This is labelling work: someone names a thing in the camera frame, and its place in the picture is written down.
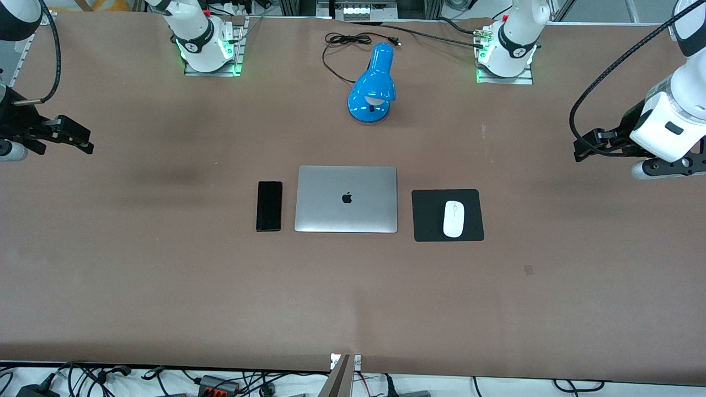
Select white computer mouse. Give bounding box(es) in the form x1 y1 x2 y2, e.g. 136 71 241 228
443 200 465 238

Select black smartphone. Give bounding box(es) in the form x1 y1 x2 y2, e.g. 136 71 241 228
256 181 283 232

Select black square mouse pad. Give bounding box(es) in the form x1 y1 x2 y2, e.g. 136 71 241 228
411 189 485 242

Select blue desk lamp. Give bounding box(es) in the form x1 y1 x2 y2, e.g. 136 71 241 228
347 42 397 124

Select black power adapter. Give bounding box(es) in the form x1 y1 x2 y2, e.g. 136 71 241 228
15 383 60 397

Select silver closed laptop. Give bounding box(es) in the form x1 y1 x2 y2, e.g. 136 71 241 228
294 165 398 234

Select white power strip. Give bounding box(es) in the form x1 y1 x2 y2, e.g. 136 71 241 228
342 0 398 22

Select grey box with orange connectors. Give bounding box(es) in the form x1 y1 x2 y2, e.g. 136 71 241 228
197 375 241 397

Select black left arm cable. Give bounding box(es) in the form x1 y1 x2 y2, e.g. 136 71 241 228
569 3 690 143

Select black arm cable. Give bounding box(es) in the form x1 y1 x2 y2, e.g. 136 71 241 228
12 0 62 105
569 3 690 143

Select perforated metal table rail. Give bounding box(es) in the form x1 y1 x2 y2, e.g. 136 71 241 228
10 10 57 84

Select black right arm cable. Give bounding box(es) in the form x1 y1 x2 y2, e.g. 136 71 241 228
12 0 62 105

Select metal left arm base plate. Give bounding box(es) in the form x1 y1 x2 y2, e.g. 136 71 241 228
476 62 534 85

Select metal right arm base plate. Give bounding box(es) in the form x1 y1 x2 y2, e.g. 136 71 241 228
184 17 249 77

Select thick black table cable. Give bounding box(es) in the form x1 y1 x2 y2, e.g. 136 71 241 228
351 21 482 46

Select tangled black floor cables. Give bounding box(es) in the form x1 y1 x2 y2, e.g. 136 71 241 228
0 361 331 397

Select black lamp power cord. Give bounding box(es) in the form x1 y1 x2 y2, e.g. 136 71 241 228
322 32 402 84

